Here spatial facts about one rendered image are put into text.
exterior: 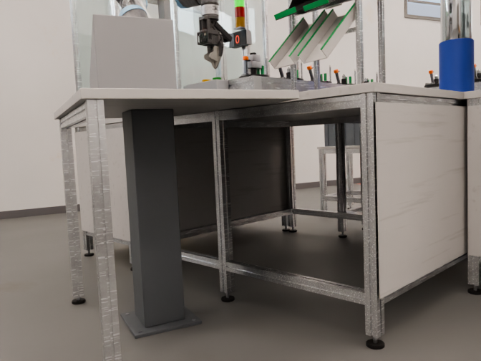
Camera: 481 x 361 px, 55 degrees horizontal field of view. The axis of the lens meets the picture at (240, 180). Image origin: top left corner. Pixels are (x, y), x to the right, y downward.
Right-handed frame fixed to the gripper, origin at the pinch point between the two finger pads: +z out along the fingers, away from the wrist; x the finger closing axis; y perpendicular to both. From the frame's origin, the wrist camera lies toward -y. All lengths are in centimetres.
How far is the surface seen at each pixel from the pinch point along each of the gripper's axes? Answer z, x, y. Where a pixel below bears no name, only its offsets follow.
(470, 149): 40, 79, -69
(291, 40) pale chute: -9.0, 23.6, -22.1
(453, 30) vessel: -15, 63, -95
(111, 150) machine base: 35, -90, 2
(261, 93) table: 18, 48, 24
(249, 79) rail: 7.6, 15.8, -3.4
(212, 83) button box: 7.6, 0.6, 3.5
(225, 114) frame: 21.3, 7.1, 2.6
